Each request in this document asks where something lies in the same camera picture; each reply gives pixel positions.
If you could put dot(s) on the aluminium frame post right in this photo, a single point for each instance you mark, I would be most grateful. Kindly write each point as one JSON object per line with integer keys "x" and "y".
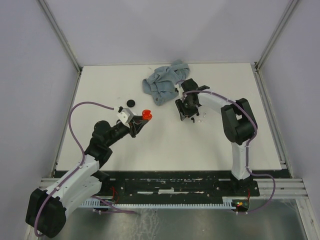
{"x": 280, "y": 27}

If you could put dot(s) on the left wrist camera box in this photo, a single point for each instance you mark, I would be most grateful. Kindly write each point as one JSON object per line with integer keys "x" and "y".
{"x": 125, "y": 116}

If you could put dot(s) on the small green circuit board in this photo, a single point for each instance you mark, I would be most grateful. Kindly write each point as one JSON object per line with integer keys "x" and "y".
{"x": 242, "y": 205}

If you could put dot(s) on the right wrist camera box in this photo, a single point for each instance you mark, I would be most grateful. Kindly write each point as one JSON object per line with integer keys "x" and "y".
{"x": 178, "y": 89}

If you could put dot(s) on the orange round charging case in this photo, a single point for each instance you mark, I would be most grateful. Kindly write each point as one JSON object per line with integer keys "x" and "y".
{"x": 147, "y": 115}

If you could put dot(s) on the aluminium frame post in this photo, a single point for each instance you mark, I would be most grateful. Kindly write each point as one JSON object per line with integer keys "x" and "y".
{"x": 44, "y": 5}
{"x": 280, "y": 27}

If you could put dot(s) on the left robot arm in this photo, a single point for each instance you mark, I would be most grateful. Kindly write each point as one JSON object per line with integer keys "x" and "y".
{"x": 49, "y": 209}

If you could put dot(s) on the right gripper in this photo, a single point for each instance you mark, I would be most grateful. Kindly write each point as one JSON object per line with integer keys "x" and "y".
{"x": 183, "y": 111}

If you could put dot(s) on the white slotted cable duct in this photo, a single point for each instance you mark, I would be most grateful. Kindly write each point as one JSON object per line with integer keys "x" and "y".
{"x": 226, "y": 204}

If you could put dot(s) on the aluminium frame post left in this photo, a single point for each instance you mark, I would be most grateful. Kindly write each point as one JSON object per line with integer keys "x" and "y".
{"x": 44, "y": 5}

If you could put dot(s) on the crumpled blue denim cloth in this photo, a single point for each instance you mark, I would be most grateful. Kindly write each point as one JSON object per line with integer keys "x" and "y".
{"x": 161, "y": 84}

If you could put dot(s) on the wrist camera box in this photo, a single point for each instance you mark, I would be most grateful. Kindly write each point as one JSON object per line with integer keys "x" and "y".
{"x": 178, "y": 89}
{"x": 125, "y": 116}

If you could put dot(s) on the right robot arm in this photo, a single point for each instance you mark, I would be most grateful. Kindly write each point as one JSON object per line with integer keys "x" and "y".
{"x": 238, "y": 121}

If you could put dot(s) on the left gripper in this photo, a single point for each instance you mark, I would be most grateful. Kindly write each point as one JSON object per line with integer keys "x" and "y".
{"x": 136, "y": 125}

